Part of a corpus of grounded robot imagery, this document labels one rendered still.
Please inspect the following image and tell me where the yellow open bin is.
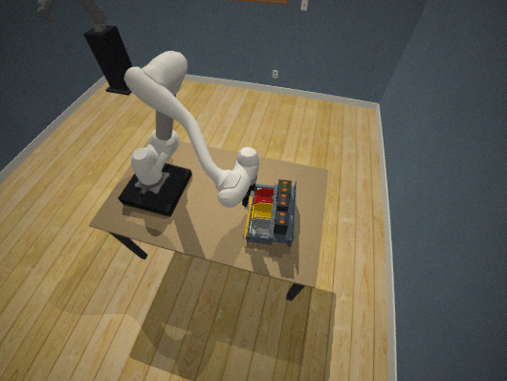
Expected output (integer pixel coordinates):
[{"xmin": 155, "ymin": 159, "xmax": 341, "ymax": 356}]
[{"xmin": 252, "ymin": 202, "xmax": 273, "ymax": 219}]

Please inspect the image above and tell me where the red open bin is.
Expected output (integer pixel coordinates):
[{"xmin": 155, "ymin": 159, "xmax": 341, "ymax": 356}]
[{"xmin": 253, "ymin": 189, "xmax": 274, "ymax": 204}]

